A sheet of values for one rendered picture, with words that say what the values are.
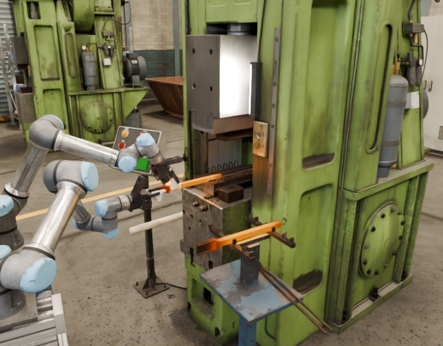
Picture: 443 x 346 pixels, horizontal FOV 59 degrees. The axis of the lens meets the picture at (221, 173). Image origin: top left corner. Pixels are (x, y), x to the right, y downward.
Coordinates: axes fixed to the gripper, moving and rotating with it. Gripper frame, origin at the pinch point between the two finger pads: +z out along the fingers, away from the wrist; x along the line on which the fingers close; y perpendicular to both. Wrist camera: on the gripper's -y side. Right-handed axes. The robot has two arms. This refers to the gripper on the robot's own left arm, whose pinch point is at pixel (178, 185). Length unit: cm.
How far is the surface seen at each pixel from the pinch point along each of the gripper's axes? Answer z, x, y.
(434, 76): 242, -112, -479
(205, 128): -16.6, -0.1, -30.0
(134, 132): -13, -60, -13
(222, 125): -15.4, 7.6, -36.3
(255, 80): -35, 27, -52
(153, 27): 124, -814, -440
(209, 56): -49, 5, -48
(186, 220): 30.3, -11.6, 3.2
